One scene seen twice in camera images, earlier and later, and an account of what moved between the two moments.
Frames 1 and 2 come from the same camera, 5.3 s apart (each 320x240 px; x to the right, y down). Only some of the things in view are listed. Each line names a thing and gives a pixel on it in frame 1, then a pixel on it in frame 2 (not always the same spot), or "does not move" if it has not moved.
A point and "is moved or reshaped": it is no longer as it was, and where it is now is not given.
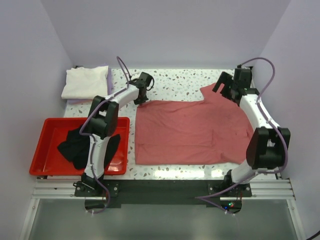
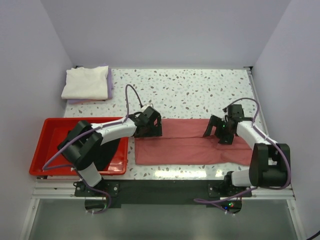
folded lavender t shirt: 86,101 does not move
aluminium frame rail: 45,188 does not move
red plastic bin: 48,159 does not move
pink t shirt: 214,130 is moved or reshaped
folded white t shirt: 85,83 does not move
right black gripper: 224,78 to 215,121
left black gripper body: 141,100 to 152,131
